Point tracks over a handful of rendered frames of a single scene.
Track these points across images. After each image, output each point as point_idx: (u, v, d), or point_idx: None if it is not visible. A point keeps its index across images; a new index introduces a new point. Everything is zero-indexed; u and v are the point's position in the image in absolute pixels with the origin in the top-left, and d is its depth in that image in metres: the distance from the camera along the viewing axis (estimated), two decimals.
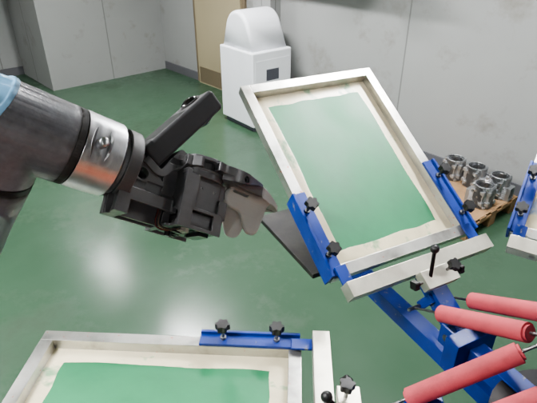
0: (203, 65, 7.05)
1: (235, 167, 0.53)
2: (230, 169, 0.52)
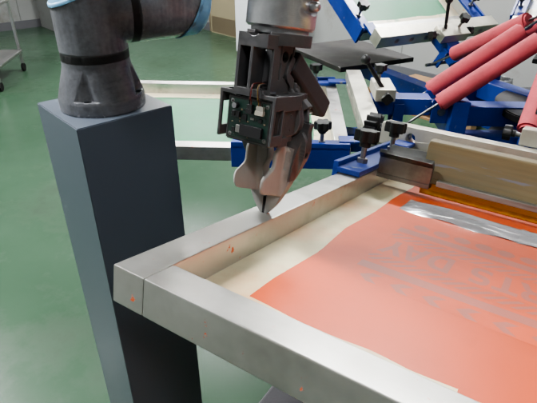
0: (215, 14, 7.32)
1: (312, 139, 0.56)
2: (310, 135, 0.56)
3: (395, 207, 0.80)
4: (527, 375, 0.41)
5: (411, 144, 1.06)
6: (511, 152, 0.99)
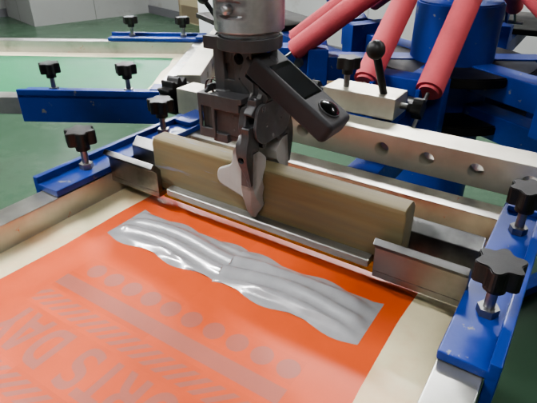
0: (184, 3, 7.10)
1: (247, 145, 0.53)
2: (245, 141, 0.53)
3: (103, 231, 0.65)
4: None
5: (202, 117, 0.87)
6: None
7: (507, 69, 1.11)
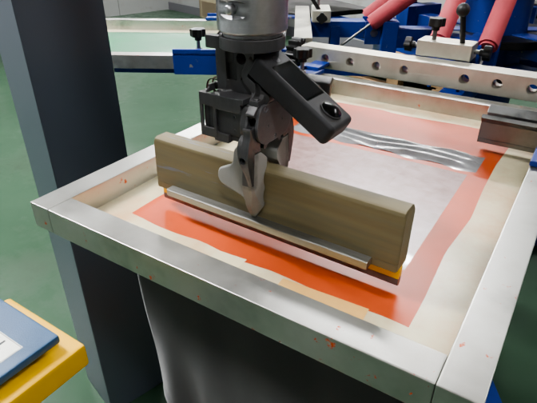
0: (204, 0, 7.43)
1: (248, 147, 0.53)
2: (247, 141, 0.53)
3: None
4: None
5: (324, 64, 1.21)
6: (405, 63, 1.12)
7: None
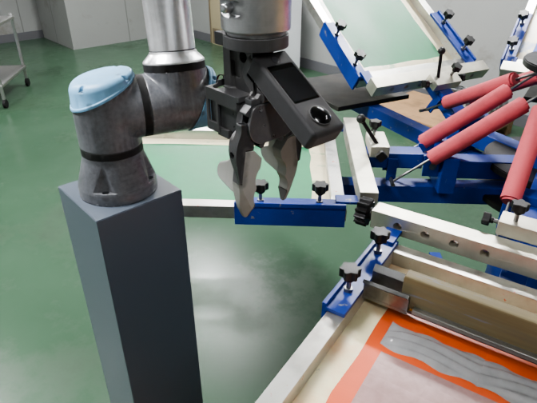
0: (216, 27, 7.40)
1: (238, 141, 0.53)
2: (237, 136, 0.53)
3: (376, 341, 0.95)
4: None
5: (398, 236, 1.17)
6: (487, 248, 1.09)
7: None
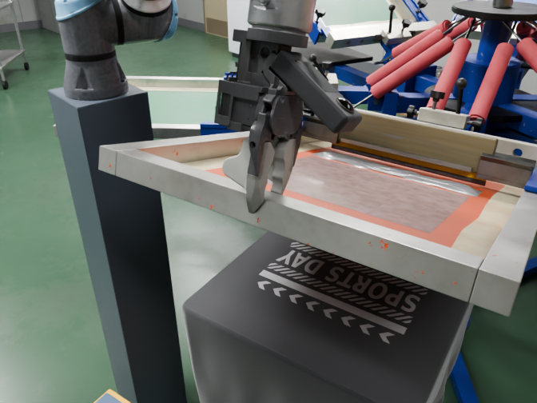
0: (209, 16, 7.63)
1: (261, 129, 0.54)
2: (260, 125, 0.54)
3: (308, 153, 1.10)
4: (339, 211, 0.71)
5: None
6: None
7: (522, 108, 1.63)
